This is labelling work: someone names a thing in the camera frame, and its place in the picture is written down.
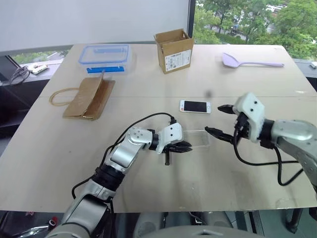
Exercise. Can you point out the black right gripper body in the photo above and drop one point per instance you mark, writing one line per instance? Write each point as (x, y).
(242, 124)

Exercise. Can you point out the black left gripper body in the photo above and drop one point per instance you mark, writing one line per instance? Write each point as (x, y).
(169, 150)

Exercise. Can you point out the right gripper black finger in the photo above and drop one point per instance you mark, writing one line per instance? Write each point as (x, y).
(219, 133)
(225, 109)

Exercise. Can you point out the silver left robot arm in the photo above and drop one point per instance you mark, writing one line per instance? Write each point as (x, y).
(121, 153)

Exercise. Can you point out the clear plastic phone case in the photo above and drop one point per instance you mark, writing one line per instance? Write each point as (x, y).
(198, 138)

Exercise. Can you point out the white smartphone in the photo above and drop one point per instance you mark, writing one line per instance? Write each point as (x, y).
(195, 106)

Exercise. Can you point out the lavender plastic spoon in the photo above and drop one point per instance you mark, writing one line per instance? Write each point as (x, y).
(229, 60)

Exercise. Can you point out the open cardboard box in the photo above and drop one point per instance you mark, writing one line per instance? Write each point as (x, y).
(174, 53)

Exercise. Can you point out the small white object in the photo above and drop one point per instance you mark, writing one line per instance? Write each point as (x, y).
(313, 65)

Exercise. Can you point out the brown paper bag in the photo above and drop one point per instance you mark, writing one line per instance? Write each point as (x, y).
(89, 101)

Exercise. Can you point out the black table leg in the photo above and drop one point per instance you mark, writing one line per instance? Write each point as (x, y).
(294, 220)

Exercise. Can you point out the clear blue-rimmed plastic container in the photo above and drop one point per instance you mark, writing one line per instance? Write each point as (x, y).
(105, 58)

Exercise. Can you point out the small red object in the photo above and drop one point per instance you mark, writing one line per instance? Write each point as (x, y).
(52, 221)

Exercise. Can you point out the white power strip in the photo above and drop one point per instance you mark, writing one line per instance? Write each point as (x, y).
(38, 69)

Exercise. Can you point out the black side furniture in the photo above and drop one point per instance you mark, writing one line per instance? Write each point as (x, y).
(15, 104)

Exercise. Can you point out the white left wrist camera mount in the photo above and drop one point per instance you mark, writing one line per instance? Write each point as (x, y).
(172, 134)

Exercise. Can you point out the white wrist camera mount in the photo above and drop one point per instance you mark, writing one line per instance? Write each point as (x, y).
(172, 134)
(250, 109)

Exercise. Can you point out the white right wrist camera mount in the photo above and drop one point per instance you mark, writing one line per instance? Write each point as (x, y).
(250, 109)

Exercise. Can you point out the dark window frame post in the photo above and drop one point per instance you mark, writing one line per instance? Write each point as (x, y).
(191, 17)

